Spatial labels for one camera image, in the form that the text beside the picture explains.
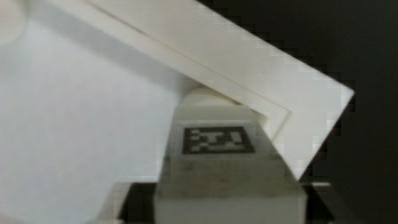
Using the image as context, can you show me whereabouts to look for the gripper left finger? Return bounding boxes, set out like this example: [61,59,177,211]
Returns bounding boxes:
[100,182,157,224]

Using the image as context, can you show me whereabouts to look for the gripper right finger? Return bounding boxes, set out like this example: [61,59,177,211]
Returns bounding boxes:
[303,182,356,224]

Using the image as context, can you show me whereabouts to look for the white leg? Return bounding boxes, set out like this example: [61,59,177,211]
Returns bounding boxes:
[155,88,308,224]

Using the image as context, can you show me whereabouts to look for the white square table top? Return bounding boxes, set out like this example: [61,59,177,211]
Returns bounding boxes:
[0,0,354,224]

